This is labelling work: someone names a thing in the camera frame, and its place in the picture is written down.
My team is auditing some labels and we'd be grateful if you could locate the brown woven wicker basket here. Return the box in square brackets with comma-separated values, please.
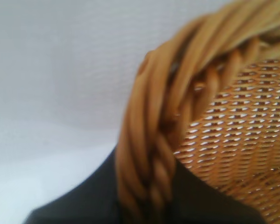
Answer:
[115, 0, 280, 224]

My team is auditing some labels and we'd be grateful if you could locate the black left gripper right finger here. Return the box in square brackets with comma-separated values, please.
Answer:
[170, 161, 266, 224]

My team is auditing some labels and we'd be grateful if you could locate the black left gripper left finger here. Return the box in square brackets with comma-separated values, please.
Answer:
[21, 148, 131, 224]

